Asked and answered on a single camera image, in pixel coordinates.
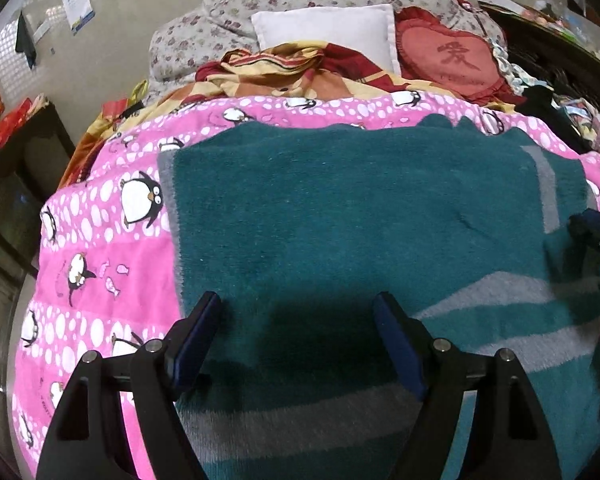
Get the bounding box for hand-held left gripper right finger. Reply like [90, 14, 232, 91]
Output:
[373, 291, 563, 480]

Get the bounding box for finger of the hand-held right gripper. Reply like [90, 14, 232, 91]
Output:
[567, 209, 600, 262]

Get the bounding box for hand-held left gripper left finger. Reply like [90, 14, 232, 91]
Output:
[36, 291, 222, 480]

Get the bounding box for teal grey striped towel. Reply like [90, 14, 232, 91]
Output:
[157, 114, 600, 480]

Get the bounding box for pile of colourful clothes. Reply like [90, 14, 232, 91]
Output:
[490, 40, 600, 157]

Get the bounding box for pink penguin print blanket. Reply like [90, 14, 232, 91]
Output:
[11, 89, 600, 480]

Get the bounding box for black cloth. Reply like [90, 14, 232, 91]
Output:
[519, 85, 588, 155]

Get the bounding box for dark carved wooden headboard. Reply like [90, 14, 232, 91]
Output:
[479, 2, 600, 128]

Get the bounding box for row of colourful trinkets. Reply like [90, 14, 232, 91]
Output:
[522, 1, 600, 73]

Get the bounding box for red heart cushion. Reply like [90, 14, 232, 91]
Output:
[394, 6, 520, 106]

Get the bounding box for black cabinet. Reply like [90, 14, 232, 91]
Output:
[0, 102, 77, 275]

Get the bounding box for red packets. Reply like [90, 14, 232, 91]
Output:
[0, 94, 49, 162]

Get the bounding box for yellow red patterned sheet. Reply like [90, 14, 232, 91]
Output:
[57, 40, 516, 191]

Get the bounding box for white pillow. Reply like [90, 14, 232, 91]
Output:
[251, 4, 400, 77]

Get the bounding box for dark cloth on wall hook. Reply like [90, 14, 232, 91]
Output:
[14, 10, 39, 71]

